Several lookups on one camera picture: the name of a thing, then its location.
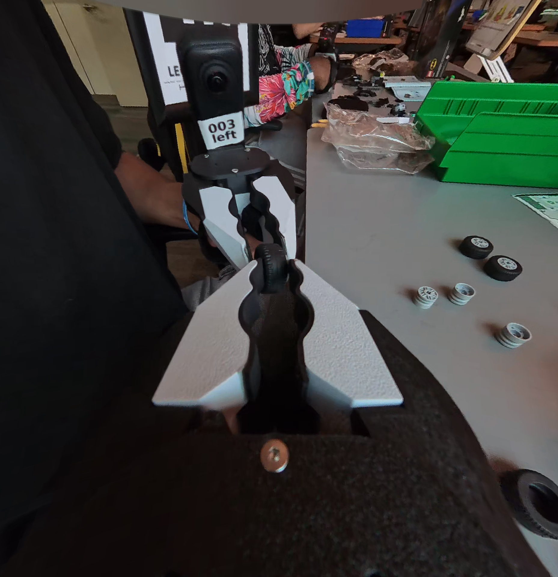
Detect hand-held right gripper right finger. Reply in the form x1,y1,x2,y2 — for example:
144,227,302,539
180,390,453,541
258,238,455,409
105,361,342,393
285,259,404,410

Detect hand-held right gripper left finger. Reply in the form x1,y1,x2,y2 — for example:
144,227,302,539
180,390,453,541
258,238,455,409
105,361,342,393
152,259,264,412

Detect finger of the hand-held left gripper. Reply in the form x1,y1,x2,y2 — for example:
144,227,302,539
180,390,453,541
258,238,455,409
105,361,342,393
199,185,256,270
249,177,300,262

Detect black rubber lego tyre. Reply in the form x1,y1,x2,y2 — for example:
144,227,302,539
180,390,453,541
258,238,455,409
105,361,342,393
500,469,558,542
253,243,289,295

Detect person's left forearm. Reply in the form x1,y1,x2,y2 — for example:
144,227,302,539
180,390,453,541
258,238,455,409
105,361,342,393
113,152,194,231

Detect pile of dark lego parts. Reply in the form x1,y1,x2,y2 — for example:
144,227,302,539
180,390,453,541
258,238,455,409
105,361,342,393
326,74,430,122

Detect assembled black lego wheel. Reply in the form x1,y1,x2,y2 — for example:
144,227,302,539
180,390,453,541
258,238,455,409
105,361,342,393
483,255,523,282
458,235,494,260

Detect tall black lego box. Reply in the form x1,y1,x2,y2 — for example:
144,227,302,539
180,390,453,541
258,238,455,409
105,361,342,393
412,0,473,79

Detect person's grey trousers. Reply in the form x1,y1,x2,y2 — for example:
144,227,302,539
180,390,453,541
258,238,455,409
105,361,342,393
182,265,238,313

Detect person's black shirt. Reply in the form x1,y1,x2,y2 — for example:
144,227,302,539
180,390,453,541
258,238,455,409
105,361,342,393
0,0,189,577

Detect white paper sheet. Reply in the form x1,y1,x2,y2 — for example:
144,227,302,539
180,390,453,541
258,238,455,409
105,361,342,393
385,77,433,101

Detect wooden workbench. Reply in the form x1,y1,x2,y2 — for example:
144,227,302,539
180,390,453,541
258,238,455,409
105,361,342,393
310,34,403,47

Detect small blue storage bin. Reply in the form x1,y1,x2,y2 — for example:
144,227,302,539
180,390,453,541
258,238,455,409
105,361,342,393
346,18,385,39

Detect green plastic storage bin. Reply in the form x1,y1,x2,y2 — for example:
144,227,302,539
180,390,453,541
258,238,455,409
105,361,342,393
437,112,558,189
414,80,558,149

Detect white stand base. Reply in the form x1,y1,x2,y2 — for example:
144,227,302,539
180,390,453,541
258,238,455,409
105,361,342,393
479,54,516,84

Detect wooden clipboard stand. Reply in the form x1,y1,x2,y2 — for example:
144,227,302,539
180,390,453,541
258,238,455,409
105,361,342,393
466,0,543,59

